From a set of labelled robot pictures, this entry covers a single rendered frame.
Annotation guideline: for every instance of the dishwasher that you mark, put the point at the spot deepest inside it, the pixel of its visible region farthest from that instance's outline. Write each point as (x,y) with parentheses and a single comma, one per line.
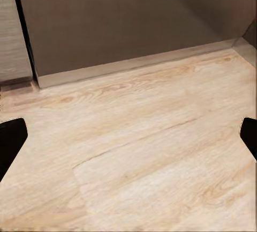
(15,65)

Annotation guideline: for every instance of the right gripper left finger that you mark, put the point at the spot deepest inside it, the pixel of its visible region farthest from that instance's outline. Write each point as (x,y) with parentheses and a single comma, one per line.
(13,134)

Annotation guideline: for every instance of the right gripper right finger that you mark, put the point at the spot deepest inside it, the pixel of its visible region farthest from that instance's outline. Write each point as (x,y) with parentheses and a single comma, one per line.
(248,134)

